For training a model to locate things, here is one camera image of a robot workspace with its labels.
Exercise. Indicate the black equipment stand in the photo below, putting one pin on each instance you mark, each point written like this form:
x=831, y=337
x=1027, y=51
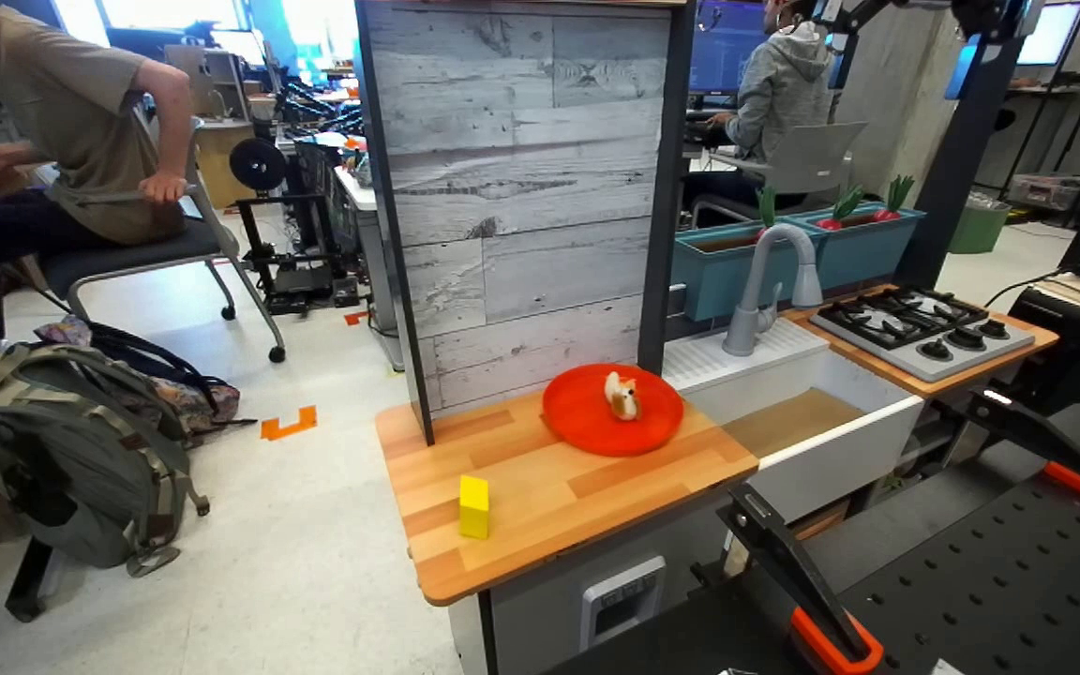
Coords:
x=303, y=284

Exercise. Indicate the green bin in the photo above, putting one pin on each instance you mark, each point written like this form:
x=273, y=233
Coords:
x=977, y=227

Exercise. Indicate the grey toy faucet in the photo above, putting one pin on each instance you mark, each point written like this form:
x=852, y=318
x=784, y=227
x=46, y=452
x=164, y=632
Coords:
x=756, y=293

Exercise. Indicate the grey metal chair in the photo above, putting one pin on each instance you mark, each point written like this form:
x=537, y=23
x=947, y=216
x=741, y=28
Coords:
x=131, y=258

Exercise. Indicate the black slanted pillar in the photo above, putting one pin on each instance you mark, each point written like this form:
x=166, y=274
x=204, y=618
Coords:
x=958, y=151

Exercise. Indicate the toy radish with green leaves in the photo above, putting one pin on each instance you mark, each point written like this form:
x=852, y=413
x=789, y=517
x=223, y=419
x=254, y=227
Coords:
x=842, y=207
x=767, y=207

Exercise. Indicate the red round plate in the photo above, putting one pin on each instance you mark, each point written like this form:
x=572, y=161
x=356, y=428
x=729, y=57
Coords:
x=579, y=419

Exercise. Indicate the cream toy food piece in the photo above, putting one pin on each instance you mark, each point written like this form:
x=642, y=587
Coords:
x=619, y=398

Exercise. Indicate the wooden counter slab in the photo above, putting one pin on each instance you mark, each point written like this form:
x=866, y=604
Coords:
x=1029, y=338
x=543, y=502

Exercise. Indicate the grey laptop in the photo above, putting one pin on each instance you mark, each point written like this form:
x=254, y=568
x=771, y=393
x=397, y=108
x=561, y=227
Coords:
x=814, y=157

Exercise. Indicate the person in olive shirt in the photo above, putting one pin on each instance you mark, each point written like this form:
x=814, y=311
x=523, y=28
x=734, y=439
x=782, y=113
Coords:
x=64, y=113

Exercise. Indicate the grey toy stove top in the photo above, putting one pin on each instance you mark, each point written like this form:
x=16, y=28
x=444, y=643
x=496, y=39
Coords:
x=897, y=356

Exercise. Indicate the yellow block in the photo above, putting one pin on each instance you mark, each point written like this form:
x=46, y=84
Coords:
x=473, y=513

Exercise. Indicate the teal planter box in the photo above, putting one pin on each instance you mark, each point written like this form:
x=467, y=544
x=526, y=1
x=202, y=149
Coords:
x=714, y=274
x=866, y=249

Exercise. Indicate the white wood-pattern panel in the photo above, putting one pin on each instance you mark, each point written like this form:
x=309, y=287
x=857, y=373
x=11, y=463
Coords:
x=516, y=191

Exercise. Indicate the grey green backpack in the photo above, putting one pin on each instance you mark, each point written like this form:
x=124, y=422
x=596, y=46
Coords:
x=77, y=452

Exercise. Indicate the black upright post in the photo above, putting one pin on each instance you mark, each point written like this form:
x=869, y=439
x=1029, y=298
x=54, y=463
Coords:
x=667, y=191

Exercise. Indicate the white toy sink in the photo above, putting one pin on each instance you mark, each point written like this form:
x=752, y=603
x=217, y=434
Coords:
x=842, y=457

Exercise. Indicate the black burner grate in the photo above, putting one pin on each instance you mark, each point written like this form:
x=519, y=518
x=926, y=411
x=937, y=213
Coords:
x=903, y=313

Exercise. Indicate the blue lit monitor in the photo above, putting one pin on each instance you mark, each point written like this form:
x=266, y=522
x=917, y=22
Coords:
x=726, y=51

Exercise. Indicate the black stove knob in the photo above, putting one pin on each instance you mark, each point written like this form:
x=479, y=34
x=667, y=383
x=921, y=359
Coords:
x=994, y=332
x=968, y=338
x=937, y=352

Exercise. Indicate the grey toy kitchen cabinet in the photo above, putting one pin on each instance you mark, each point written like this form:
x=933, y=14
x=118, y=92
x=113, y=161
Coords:
x=543, y=614

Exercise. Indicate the person in grey hoodie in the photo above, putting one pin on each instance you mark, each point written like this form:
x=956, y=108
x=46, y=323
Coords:
x=784, y=78

